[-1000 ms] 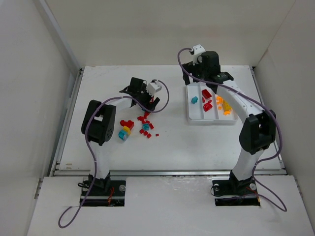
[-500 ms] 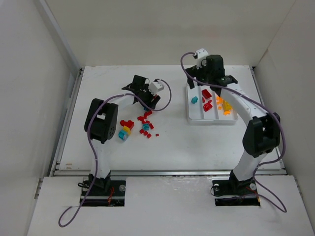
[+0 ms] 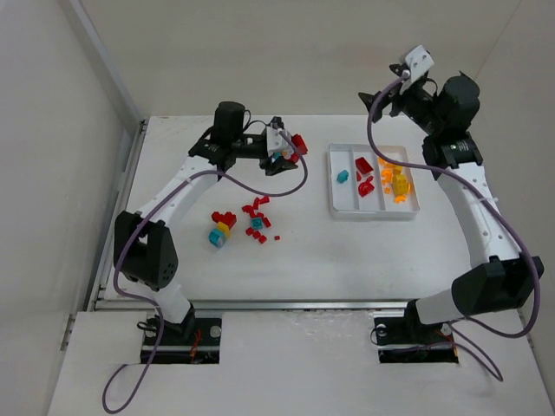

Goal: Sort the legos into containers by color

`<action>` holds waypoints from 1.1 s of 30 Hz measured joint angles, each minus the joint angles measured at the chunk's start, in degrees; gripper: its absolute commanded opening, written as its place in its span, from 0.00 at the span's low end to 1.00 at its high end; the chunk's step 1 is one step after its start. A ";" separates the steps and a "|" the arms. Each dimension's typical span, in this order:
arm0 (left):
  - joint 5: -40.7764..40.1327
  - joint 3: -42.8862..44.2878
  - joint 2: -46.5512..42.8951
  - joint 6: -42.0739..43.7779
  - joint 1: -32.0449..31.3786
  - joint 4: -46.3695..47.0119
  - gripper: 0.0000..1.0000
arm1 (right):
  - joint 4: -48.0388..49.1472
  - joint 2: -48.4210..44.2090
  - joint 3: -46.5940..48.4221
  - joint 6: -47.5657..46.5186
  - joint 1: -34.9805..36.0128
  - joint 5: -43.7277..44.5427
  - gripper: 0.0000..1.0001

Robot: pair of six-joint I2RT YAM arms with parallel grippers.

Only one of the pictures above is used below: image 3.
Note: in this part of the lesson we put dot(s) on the aluminium rail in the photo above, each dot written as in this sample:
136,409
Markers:
217,305

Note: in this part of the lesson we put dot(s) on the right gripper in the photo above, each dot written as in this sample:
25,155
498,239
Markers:
397,100

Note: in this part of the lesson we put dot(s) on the yellow butterfly lego block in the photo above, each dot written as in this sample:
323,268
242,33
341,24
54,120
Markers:
400,185

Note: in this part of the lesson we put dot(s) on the red flower lego block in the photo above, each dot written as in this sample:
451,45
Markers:
302,149

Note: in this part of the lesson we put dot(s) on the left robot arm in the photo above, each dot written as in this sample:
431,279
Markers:
144,248

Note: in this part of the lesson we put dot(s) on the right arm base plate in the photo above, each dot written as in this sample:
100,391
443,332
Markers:
401,343

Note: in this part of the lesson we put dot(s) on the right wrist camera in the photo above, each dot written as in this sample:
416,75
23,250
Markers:
415,64

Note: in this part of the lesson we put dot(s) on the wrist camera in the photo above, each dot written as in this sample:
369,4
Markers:
415,64
278,141

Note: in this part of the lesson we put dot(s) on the red stepped lego block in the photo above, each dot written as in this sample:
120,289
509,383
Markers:
228,218

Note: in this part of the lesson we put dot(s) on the teal yellow lego stack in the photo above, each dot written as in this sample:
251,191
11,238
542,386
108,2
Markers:
219,235

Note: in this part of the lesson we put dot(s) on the red lego brick pair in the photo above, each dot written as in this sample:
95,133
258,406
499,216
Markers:
261,238

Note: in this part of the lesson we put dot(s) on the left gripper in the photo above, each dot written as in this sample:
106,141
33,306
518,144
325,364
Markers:
272,160

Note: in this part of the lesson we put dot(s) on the red sloped lego block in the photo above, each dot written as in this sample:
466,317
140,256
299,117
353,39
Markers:
363,166

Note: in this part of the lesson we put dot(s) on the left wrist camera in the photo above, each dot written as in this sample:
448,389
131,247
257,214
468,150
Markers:
278,141

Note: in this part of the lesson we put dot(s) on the small teal lego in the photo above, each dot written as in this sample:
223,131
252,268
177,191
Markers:
257,223

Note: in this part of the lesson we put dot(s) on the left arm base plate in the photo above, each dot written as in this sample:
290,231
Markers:
201,347

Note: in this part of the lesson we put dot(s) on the white divided tray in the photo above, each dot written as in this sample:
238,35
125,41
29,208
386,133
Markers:
346,204

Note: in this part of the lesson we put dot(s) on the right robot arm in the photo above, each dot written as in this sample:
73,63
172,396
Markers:
503,272

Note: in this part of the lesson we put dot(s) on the orange lego in tray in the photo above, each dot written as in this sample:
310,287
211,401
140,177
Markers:
386,176

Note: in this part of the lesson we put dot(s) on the red arch lego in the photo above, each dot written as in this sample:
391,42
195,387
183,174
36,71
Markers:
365,188

